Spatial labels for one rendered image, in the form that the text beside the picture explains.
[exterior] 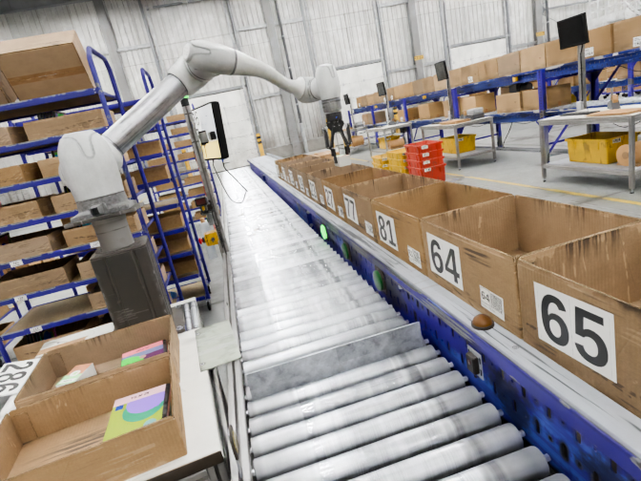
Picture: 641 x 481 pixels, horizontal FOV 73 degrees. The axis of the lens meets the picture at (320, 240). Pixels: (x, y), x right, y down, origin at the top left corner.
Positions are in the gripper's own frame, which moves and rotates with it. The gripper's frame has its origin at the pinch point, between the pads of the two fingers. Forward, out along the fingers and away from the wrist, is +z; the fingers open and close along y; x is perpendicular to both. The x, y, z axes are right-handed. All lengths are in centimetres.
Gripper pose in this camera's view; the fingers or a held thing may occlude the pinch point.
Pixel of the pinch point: (341, 155)
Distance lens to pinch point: 211.1
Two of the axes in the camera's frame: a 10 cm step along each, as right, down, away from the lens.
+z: 2.0, 9.4, 2.7
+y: -9.5, 2.5, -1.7
